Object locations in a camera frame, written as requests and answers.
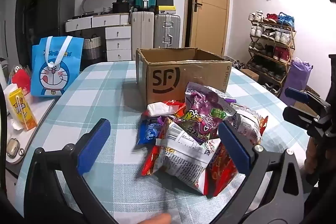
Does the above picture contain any brown cardboard box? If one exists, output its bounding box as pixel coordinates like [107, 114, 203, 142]
[135, 48, 233, 109]

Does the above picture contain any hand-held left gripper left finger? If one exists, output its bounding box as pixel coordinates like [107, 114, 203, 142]
[25, 118, 112, 224]

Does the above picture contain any flat brown printed box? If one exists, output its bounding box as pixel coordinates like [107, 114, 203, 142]
[306, 85, 321, 98]

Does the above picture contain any silver suitcase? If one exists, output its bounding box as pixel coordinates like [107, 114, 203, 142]
[154, 14, 181, 48]

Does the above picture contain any earbuds case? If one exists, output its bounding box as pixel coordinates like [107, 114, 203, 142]
[6, 138, 21, 157]

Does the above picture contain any shoe rack with shoes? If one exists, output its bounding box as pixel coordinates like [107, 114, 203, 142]
[248, 10, 296, 94]

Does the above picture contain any white red snack packet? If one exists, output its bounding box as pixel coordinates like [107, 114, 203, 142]
[146, 100, 185, 117]

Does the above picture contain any wooden shoe rack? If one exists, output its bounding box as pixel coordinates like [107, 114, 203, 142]
[248, 18, 297, 96]

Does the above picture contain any black storage box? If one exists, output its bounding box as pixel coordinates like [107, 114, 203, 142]
[112, 2, 130, 14]

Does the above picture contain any yellow white shoe box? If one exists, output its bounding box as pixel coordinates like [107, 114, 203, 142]
[155, 6, 176, 15]

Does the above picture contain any narrow red snack packet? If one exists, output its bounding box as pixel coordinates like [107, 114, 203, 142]
[141, 145, 161, 176]

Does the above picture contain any yellow carton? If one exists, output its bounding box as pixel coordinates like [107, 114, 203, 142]
[8, 88, 38, 131]

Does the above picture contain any white vanity desk with drawers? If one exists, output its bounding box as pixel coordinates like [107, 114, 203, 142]
[65, 13, 132, 62]

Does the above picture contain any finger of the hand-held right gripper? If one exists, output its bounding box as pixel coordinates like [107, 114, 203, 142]
[283, 106, 319, 123]
[285, 87, 330, 111]

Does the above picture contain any wicker basket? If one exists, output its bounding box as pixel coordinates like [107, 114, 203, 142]
[83, 34, 101, 60]

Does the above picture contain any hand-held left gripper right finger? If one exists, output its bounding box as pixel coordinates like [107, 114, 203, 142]
[213, 120, 306, 224]

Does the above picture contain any white side table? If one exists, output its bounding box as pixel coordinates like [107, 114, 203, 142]
[0, 77, 57, 180]

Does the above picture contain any pile of floor shoes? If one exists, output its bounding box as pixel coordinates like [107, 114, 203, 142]
[232, 57, 250, 71]

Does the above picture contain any person's left hand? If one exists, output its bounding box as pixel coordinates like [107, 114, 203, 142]
[143, 214, 172, 224]

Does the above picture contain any blue snack packet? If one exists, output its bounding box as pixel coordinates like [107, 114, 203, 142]
[135, 116, 164, 151]

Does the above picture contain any grey refrigerator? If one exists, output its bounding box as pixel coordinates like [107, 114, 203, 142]
[37, 0, 76, 38]

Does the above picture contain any beige suitcase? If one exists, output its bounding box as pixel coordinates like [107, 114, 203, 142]
[131, 11, 154, 52]

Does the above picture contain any small silver snack packet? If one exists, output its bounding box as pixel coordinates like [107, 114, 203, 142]
[231, 105, 268, 146]

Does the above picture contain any small cardboard box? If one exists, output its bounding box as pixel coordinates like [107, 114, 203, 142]
[240, 69, 260, 82]

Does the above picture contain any large silver printed snack bag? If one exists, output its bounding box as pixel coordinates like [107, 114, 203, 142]
[153, 121, 221, 196]

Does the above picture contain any person's right hand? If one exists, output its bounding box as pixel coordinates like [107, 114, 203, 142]
[304, 135, 321, 180]

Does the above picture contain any purple bag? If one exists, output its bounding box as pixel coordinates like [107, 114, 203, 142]
[280, 57, 313, 106]

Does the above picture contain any red pouch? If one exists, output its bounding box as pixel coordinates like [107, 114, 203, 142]
[12, 68, 32, 94]

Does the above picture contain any purple snack packet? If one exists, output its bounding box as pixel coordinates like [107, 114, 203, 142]
[184, 81, 238, 135]

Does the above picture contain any blue cartoon tote bag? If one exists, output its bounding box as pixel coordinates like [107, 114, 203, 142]
[31, 35, 84, 97]

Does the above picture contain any wooden door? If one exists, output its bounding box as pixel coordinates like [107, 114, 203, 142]
[189, 0, 231, 56]

